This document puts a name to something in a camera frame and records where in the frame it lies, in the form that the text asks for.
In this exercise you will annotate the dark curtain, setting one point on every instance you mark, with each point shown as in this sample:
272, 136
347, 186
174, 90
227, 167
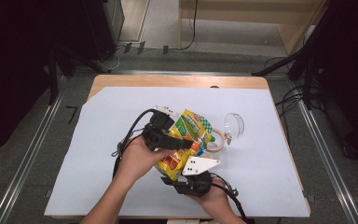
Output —
12, 62
354, 77

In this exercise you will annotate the metal floor rail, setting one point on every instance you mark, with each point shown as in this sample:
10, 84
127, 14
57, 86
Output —
28, 158
326, 155

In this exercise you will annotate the black cabinet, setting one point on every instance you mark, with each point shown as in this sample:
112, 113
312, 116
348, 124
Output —
102, 25

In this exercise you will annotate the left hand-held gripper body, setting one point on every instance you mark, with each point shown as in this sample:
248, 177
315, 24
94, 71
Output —
158, 124

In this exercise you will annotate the black metal stand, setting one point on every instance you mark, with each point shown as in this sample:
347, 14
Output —
304, 53
53, 74

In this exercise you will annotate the yellow green refill pouch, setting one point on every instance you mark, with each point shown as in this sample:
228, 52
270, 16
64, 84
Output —
189, 130

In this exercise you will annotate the light wooden shelf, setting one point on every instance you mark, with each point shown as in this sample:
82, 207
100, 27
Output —
245, 12

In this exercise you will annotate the clear glass cup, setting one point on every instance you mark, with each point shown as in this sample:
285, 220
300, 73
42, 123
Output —
234, 124

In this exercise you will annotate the person's right hand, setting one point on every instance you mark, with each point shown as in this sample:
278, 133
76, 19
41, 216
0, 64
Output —
216, 202

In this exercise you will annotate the white paper sheet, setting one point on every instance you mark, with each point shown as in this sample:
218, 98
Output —
90, 155

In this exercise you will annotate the person's left hand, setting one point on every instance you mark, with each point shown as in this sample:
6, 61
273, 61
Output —
136, 161

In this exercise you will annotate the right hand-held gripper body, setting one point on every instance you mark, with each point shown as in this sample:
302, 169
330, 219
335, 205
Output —
199, 183

